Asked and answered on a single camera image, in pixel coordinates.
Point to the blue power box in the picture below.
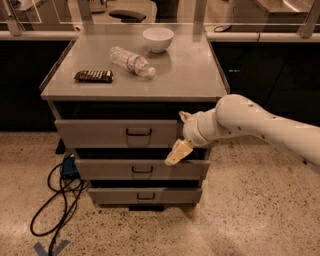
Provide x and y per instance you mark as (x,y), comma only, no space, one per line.
(68,168)

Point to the white ceramic bowl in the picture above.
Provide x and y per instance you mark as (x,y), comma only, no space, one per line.
(158,39)

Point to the clear plastic water bottle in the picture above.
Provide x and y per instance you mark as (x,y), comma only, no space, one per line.
(132,62)

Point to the black office chair seat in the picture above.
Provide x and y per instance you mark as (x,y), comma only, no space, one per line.
(127,16)

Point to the grey drawer cabinet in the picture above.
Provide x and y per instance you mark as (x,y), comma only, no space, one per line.
(185,72)

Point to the grey bottom drawer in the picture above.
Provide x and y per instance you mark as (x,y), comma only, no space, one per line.
(145,192)

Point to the grey middle drawer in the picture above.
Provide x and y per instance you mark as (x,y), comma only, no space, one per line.
(138,164)

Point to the grey drawer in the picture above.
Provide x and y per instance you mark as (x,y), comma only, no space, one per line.
(145,192)
(123,124)
(138,164)

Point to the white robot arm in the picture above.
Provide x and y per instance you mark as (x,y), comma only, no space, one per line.
(235,115)

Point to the grey top drawer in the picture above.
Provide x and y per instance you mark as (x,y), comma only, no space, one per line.
(123,124)

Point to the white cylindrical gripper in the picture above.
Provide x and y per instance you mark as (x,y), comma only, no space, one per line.
(190,130)

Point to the dark striped snack bag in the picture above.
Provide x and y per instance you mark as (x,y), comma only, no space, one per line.
(94,76)

